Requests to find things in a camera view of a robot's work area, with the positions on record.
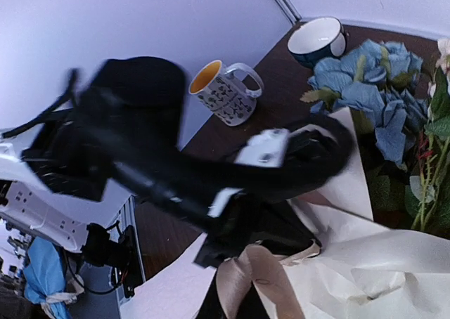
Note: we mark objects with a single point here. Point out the grey-white wrapping paper sheet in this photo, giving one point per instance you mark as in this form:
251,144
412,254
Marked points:
366,270

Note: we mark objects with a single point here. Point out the blue hydrangea bunch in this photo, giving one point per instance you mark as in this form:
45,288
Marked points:
377,81

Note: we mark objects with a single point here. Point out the patterned mug with yellow inside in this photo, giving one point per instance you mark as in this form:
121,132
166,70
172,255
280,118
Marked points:
218,89

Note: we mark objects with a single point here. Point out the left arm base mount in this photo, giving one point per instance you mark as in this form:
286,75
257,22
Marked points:
117,249

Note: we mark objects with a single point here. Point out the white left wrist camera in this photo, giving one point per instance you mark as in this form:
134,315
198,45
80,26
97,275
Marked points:
265,150

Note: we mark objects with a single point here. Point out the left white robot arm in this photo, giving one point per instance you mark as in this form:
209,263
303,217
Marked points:
22,192

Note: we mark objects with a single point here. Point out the stack of pastel paper sheets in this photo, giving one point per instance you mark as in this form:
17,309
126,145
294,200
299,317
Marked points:
176,292

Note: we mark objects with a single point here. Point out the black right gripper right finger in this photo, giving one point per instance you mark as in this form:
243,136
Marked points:
251,306

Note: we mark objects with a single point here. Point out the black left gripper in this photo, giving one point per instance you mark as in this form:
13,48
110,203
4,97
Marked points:
124,127

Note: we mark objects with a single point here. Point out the white bowl with dark outside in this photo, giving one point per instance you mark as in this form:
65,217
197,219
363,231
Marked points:
317,39

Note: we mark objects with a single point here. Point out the beige ribbon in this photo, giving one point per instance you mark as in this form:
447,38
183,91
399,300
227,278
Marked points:
258,266

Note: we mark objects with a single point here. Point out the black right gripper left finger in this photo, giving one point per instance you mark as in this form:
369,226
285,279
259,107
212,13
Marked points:
211,307

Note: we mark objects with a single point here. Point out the left aluminium frame post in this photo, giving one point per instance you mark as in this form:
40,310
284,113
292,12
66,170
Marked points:
289,11

